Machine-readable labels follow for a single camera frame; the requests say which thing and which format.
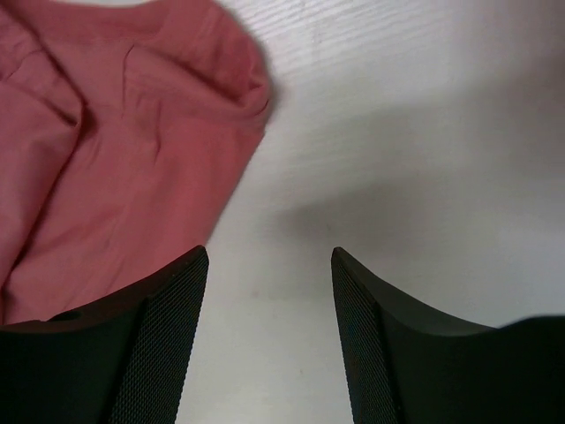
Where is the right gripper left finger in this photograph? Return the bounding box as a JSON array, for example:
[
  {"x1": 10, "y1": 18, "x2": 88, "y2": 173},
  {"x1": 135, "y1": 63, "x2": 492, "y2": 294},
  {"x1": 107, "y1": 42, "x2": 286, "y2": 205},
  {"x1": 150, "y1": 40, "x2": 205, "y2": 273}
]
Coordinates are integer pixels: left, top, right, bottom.
[{"x1": 1, "y1": 246, "x2": 208, "y2": 424}]

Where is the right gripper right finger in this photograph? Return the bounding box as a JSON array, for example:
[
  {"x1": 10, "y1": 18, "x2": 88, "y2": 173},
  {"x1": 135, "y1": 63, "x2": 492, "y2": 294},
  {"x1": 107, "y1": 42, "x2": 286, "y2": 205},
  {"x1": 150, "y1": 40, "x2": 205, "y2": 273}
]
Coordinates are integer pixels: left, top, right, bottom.
[{"x1": 331, "y1": 247, "x2": 564, "y2": 423}]

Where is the pink t shirt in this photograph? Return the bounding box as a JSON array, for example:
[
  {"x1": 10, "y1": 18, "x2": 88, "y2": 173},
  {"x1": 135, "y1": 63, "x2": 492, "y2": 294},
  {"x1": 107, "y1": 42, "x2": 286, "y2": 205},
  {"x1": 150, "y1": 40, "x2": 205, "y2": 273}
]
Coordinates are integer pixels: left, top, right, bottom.
[{"x1": 1, "y1": 1, "x2": 272, "y2": 324}]

